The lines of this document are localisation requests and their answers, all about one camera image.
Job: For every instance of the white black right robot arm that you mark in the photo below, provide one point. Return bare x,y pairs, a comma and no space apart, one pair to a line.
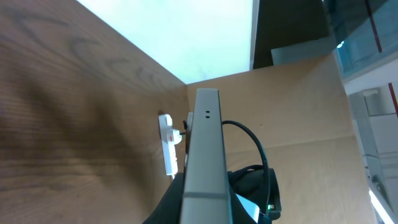
262,189

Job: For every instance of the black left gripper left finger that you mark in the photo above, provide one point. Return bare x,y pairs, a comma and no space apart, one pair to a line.
168,209

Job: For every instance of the white power strip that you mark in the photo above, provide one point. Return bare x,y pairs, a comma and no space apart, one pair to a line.
169,152

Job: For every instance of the white usb charger plug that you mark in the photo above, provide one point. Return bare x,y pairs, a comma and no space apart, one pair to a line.
175,136

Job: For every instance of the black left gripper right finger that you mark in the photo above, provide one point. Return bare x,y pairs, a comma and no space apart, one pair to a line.
244,211

